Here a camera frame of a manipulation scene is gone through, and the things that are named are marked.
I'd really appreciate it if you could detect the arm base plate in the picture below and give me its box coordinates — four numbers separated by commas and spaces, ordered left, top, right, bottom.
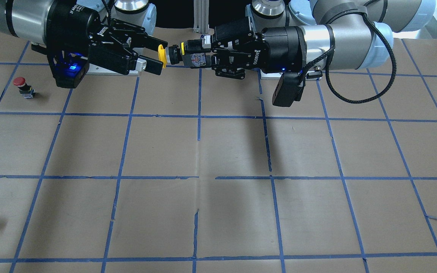
260, 70, 323, 81
87, 57, 141, 76

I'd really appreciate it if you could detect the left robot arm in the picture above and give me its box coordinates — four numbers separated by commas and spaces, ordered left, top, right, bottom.
167, 0, 436, 79

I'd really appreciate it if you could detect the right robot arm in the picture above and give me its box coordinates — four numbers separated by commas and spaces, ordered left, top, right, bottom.
0, 0, 168, 75

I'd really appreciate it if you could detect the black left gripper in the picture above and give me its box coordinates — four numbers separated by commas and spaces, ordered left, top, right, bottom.
182, 17, 305, 79

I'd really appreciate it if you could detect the aluminium frame post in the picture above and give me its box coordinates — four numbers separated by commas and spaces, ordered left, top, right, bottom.
193, 0, 210, 35

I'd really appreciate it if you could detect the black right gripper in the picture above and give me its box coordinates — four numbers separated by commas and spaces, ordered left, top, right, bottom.
46, 0, 168, 75

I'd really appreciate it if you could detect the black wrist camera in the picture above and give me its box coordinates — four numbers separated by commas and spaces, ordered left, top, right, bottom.
272, 72, 305, 107

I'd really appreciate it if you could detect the yellow push button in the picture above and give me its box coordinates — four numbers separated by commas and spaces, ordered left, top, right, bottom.
158, 40, 210, 69

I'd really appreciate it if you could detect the red push button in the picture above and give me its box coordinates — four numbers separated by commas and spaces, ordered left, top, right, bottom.
13, 77, 35, 99

